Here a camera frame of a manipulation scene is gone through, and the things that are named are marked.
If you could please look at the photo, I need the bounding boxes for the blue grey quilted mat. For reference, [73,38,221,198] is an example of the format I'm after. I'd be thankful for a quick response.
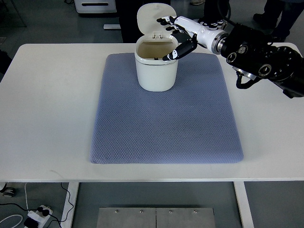
[90,53,243,164]

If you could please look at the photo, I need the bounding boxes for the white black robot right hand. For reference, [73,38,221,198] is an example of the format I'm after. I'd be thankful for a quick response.
[157,16,228,61]

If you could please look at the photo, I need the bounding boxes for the white cabinet stand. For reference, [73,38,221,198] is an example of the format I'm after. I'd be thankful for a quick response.
[103,24,121,30]

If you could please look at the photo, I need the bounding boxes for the white power strip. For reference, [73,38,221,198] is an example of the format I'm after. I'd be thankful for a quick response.
[28,205,53,228]

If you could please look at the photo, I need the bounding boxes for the white table leg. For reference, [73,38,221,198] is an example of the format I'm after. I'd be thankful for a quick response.
[234,181,254,228]
[60,182,79,228]

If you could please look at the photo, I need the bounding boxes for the person black white sneakers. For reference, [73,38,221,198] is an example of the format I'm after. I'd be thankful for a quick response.
[198,0,230,29]

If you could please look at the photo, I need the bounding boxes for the grey metal base plate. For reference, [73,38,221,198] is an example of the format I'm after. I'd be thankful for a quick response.
[97,208,216,228]

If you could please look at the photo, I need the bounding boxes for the black power cable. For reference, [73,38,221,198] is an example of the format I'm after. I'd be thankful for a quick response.
[0,182,75,228]

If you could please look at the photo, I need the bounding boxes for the white table left leg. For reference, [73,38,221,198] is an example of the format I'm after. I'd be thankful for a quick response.
[60,182,79,228]

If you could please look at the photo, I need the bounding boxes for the white cable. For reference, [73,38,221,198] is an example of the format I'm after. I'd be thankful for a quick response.
[0,214,24,228]

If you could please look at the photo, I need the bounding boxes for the white table right leg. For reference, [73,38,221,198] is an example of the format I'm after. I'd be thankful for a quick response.
[234,181,254,228]

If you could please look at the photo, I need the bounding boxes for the white trash can open lid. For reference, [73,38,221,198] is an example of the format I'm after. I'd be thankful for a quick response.
[134,3,178,92]

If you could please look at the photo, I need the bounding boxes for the white appliance with slot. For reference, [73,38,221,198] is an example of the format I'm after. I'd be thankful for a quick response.
[74,0,117,14]

